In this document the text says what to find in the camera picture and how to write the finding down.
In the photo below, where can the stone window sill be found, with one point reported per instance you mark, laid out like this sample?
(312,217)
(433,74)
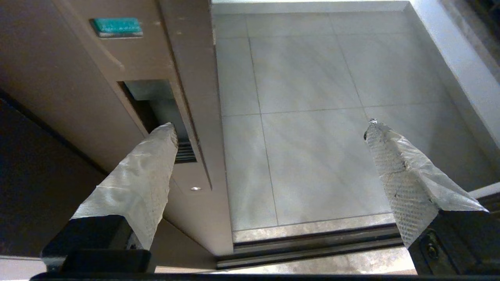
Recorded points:
(478,43)

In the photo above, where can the tape wrapped left gripper right finger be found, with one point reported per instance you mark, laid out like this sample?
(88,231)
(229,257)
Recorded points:
(414,187)

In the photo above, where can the brown framed sliding glass door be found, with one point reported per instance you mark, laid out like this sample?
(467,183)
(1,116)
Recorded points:
(58,58)

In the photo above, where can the metal floor door track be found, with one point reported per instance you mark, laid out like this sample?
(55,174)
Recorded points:
(312,249)

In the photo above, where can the tape wrapped left gripper left finger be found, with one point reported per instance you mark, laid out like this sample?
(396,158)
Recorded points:
(136,183)

